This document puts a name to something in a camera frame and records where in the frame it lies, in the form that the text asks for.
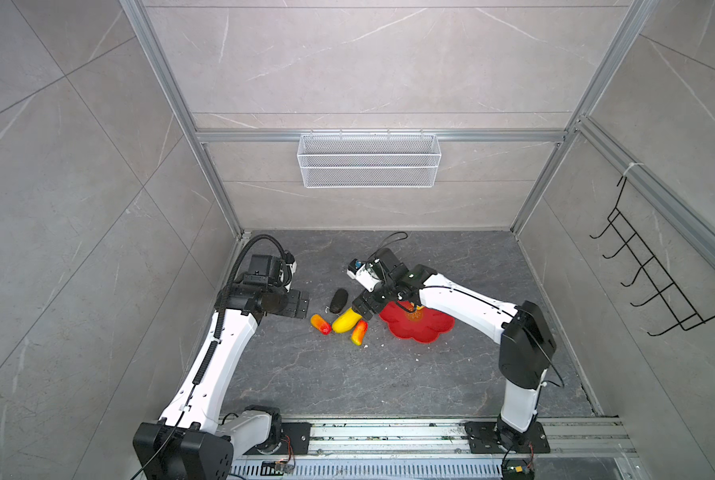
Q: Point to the aluminium right wall rail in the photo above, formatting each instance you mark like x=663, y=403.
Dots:
x=694, y=228

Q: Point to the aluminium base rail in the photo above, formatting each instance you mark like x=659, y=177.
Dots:
x=437, y=448

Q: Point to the black wire hook rack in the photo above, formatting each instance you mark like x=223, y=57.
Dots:
x=682, y=314

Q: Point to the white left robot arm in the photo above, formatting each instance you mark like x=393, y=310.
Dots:
x=191, y=439

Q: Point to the aluminium corner frame post right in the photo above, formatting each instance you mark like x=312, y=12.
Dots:
x=633, y=22

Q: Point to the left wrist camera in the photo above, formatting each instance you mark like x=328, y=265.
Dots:
x=271, y=271

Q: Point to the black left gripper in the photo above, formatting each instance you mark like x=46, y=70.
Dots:
x=292, y=300

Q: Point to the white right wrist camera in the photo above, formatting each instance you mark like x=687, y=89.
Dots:
x=364, y=274

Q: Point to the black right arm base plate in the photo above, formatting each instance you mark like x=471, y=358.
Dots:
x=497, y=437

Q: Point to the aluminium horizontal wall rail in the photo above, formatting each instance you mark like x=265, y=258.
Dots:
x=442, y=134

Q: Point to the white wire mesh basket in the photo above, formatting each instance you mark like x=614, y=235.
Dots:
x=369, y=162

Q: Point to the red flower-shaped fruit bowl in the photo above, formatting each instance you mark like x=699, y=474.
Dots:
x=409, y=321

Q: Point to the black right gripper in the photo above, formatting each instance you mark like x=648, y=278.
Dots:
x=367, y=298

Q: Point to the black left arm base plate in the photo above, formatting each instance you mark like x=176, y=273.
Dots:
x=294, y=438

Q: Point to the dark fake avocado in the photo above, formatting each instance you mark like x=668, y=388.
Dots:
x=339, y=301

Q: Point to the aluminium corner frame post left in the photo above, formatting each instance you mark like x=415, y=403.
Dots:
x=143, y=28

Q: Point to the aluminium corner frame post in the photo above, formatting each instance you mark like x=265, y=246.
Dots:
x=633, y=22
x=143, y=28

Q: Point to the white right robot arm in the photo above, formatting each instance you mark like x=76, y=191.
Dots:
x=526, y=344

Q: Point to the small orange red fake fruit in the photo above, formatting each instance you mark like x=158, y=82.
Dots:
x=318, y=322

